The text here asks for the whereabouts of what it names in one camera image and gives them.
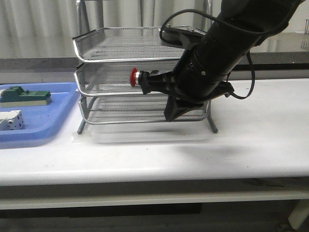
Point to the blue plastic tray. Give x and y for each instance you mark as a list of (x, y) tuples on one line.
[(41, 123)]

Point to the dark granite counter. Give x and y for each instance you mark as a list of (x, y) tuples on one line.
[(283, 51)]

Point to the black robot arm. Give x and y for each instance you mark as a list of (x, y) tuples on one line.
[(244, 24)]

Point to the white table leg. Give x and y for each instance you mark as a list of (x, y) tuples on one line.
[(299, 214)]

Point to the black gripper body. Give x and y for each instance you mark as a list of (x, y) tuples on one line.
[(199, 77)]

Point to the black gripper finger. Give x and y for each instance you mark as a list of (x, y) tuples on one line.
[(156, 77), (158, 87)]

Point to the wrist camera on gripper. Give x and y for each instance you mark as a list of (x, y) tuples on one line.
[(184, 37)]

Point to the red emergency stop button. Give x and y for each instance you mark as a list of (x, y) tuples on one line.
[(135, 76)]

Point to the green terminal block component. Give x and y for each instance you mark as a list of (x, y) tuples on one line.
[(18, 97)]

